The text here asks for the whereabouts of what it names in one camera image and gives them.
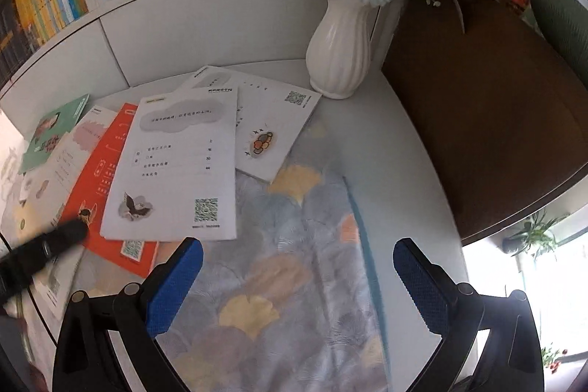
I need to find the brown wooden desk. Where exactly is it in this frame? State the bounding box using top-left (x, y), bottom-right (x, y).
top-left (381, 0), bottom-right (588, 243)

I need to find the window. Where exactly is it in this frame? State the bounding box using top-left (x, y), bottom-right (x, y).
top-left (462, 208), bottom-right (588, 379)

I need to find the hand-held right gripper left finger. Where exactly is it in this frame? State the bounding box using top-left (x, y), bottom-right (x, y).
top-left (52, 237), bottom-right (204, 392)

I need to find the beige illustrated sheet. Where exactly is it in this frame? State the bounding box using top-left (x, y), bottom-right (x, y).
top-left (0, 112), bottom-right (28, 246)

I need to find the white bookshelf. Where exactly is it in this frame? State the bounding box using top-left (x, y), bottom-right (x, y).
top-left (0, 0), bottom-right (382, 99)

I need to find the red flowering plant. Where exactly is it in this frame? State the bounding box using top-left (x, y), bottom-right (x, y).
top-left (539, 344), bottom-right (573, 374)

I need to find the red book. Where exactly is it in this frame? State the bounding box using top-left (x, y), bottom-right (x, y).
top-left (60, 103), bottom-right (159, 278)

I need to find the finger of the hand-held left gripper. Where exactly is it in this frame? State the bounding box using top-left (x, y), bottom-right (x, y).
top-left (0, 219), bottom-right (89, 305)

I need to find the white booklet stones print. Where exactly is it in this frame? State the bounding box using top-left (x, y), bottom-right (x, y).
top-left (177, 65), bottom-right (322, 183)

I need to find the white booklet bird print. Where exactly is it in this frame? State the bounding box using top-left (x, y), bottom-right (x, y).
top-left (100, 90), bottom-right (238, 241)

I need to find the teal green illustrated book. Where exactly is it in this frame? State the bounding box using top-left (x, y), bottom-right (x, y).
top-left (18, 93), bottom-right (90, 175)

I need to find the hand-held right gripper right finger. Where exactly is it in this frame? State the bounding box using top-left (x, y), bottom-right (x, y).
top-left (392, 237), bottom-right (545, 392)

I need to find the dark green chair back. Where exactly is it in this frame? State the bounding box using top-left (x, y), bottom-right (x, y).
top-left (527, 0), bottom-right (588, 85)

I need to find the small potted green plant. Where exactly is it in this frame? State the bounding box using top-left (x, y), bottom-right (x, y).
top-left (502, 208), bottom-right (573, 262)

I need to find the white ribbed vase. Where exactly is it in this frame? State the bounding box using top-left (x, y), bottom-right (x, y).
top-left (306, 0), bottom-right (382, 100)

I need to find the printed blanket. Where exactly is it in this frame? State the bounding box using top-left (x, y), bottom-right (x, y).
top-left (73, 144), bottom-right (391, 392)

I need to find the white booklet pink print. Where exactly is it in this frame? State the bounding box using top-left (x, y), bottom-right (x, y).
top-left (16, 106), bottom-right (119, 321)

